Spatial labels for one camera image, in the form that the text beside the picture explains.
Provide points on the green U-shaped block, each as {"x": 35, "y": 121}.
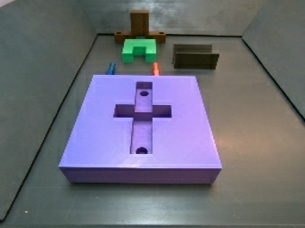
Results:
{"x": 139, "y": 47}

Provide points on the black angled fixture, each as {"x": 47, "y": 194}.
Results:
{"x": 194, "y": 57}

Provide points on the red peg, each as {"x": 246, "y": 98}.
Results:
{"x": 155, "y": 69}

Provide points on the brown T-shaped block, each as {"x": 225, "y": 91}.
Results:
{"x": 139, "y": 29}

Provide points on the purple board with cross slot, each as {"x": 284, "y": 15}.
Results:
{"x": 142, "y": 132}

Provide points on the blue peg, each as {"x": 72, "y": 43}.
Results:
{"x": 111, "y": 69}

